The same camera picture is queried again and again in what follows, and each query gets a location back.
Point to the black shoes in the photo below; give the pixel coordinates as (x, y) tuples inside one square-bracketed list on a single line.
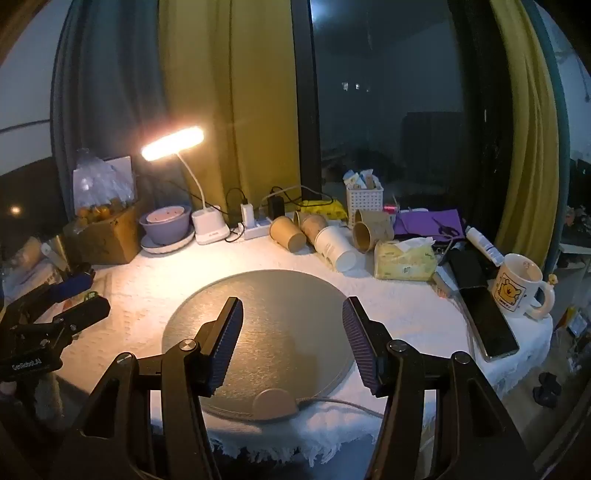
[(547, 387)]

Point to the black window frame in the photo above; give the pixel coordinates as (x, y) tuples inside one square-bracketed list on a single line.
[(304, 92)]

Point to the yellow tissue pack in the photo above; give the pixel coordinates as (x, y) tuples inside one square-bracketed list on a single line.
[(404, 263)]

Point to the black scissors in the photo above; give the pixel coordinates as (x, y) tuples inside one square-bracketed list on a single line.
[(447, 228)]

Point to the white plate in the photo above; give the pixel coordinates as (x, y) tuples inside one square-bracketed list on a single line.
[(166, 248)]

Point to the brown paper cup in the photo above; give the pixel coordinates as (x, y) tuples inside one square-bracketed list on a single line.
[(315, 226), (371, 236), (371, 215), (287, 234)]

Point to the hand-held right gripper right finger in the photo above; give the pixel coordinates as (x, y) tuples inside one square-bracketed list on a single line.
[(358, 344)]

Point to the purple bowl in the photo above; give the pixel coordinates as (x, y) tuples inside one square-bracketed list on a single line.
[(165, 226)]

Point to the black plug charger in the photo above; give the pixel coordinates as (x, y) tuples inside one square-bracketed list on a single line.
[(277, 206)]

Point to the purple cloth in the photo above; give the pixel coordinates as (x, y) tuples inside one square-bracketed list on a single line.
[(418, 224)]

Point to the white plug charger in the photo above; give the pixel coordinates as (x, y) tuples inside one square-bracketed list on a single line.
[(247, 213)]

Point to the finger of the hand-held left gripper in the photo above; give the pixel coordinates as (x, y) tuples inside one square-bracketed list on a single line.
[(85, 311), (69, 285)]

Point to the grey curtain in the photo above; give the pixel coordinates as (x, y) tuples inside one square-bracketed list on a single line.
[(106, 78)]

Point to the white paper cup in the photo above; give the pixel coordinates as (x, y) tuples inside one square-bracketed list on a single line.
[(336, 248)]

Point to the clear plastic bag of oranges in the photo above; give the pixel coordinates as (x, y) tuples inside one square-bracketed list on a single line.
[(99, 180)]

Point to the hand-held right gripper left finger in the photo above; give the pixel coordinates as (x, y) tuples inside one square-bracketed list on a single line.
[(225, 344)]

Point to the yellow curtain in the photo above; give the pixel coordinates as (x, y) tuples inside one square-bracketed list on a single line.
[(231, 92), (526, 138)]

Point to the white mug with bear print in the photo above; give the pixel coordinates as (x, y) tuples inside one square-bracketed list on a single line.
[(512, 288)]

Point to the black smartphone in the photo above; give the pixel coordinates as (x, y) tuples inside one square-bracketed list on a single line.
[(491, 323)]

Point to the white desk lamp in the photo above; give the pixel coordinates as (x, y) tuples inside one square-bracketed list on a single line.
[(210, 227)]

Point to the white tube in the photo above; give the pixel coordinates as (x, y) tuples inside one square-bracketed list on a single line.
[(482, 244)]

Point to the yellow packet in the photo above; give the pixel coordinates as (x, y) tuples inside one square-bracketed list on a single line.
[(325, 210)]

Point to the cardboard box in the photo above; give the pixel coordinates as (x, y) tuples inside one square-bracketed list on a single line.
[(108, 237)]

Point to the round grey heating mat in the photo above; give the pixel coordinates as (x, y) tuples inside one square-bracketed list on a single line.
[(263, 309)]

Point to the white plastic basket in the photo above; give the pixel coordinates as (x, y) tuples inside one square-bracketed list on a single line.
[(364, 203)]

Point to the small packets in basket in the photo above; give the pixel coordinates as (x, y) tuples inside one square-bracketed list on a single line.
[(362, 179)]

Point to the white power strip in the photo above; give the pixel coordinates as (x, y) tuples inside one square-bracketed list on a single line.
[(256, 230)]

